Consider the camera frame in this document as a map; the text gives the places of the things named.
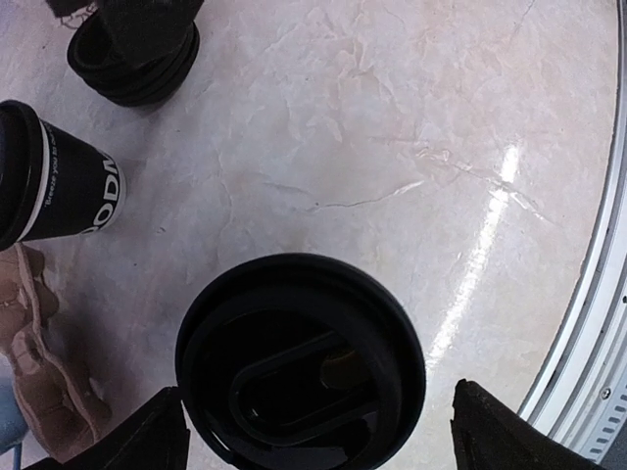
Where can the black paper coffee cup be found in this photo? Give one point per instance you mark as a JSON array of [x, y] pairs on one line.
[[52, 183]]

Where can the light blue ceramic mug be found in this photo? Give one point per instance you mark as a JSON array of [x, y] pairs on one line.
[[13, 425]]

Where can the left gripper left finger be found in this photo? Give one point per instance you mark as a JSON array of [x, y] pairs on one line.
[[154, 437]]

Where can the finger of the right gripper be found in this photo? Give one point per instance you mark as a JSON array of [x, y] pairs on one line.
[[128, 34]]

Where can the aluminium front frame rail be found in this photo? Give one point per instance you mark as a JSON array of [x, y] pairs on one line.
[[578, 398]]

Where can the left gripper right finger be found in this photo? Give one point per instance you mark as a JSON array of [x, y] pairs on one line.
[[489, 435]]

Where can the brown cardboard cup carrier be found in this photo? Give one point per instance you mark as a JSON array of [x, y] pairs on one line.
[[53, 391]]

